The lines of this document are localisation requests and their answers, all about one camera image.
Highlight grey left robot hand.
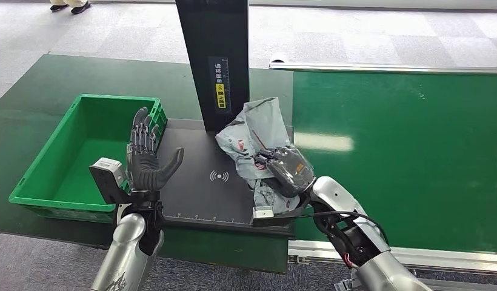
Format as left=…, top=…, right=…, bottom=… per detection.
left=125, top=107, right=184, bottom=193

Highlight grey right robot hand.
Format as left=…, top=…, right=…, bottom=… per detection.
left=254, top=145, right=316, bottom=198

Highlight grey plastic mailer package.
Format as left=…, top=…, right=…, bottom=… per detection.
left=215, top=97, right=301, bottom=213

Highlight black inbound scanner machine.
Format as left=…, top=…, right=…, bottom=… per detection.
left=156, top=0, right=295, bottom=238

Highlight green plastic crate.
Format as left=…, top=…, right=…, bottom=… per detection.
left=8, top=93, right=168, bottom=224

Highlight dark green work table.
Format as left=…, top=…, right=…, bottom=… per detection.
left=0, top=54, right=293, bottom=275

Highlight person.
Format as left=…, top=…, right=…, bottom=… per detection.
left=49, top=0, right=92, bottom=15

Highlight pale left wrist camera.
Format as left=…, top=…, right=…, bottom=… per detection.
left=88, top=157, right=131, bottom=205

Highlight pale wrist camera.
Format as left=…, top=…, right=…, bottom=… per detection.
left=88, top=157, right=131, bottom=205
left=252, top=206, right=304, bottom=229

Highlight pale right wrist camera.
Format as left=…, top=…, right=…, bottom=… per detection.
left=252, top=206, right=304, bottom=229

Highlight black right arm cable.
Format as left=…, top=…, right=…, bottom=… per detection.
left=301, top=210, right=390, bottom=246

